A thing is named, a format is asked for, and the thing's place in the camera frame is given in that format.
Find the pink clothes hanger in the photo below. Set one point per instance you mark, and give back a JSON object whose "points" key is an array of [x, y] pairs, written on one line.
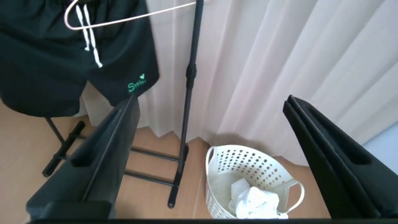
{"points": [[124, 19]]}

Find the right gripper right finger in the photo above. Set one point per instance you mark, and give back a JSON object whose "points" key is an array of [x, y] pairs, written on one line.
{"points": [[351, 174]]}

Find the white garment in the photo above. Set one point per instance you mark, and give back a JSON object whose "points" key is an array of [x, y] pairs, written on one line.
{"points": [[255, 199]]}

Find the black clothes rack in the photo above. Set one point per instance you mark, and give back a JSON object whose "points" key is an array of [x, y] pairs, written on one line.
{"points": [[190, 74]]}

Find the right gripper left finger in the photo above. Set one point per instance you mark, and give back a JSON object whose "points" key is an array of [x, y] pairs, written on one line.
{"points": [[93, 174]]}

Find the black shorts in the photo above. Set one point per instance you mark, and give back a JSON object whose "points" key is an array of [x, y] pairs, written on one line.
{"points": [[46, 62]]}

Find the white laundry basket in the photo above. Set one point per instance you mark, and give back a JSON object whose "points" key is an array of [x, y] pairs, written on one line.
{"points": [[222, 189]]}

